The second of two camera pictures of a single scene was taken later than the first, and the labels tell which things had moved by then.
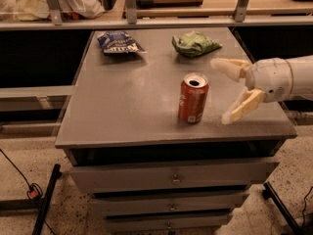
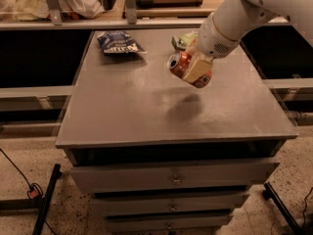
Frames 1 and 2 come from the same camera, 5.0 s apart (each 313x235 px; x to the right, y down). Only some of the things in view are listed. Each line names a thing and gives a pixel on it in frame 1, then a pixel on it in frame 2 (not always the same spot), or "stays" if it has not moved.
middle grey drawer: [205, 202] stays
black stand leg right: [270, 194] stays
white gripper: [270, 78] → [213, 40]
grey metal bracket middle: [130, 3] stays
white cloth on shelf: [30, 3] stays
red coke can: [192, 96] → [179, 63]
